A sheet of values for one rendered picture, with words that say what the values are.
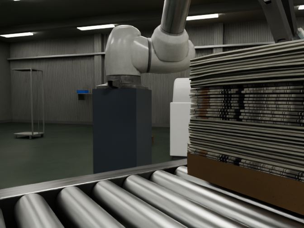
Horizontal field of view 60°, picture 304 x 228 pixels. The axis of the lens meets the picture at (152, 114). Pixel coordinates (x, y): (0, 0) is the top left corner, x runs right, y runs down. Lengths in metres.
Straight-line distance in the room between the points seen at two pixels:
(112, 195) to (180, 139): 3.75
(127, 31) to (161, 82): 8.08
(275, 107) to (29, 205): 0.38
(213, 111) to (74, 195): 0.27
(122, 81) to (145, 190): 0.69
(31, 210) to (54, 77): 10.89
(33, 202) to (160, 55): 0.83
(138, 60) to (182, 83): 3.15
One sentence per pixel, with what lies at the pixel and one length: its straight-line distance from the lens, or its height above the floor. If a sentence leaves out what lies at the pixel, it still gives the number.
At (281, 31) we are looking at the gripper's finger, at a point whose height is 1.06.
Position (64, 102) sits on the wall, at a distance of 10.97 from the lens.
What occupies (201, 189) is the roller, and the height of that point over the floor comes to 0.80.
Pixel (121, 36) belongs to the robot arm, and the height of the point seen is 1.22.
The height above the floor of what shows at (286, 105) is 0.95.
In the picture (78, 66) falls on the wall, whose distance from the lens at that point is 10.67.
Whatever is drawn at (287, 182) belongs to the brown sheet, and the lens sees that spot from 0.40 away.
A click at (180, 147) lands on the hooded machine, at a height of 0.20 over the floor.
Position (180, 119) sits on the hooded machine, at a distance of 4.15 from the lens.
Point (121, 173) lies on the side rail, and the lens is 0.57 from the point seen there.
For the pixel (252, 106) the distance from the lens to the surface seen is 0.43.
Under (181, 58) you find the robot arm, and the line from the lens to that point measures 1.16.
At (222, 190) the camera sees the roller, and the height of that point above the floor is 0.79.
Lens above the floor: 0.95
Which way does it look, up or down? 3 degrees down
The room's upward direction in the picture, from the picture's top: straight up
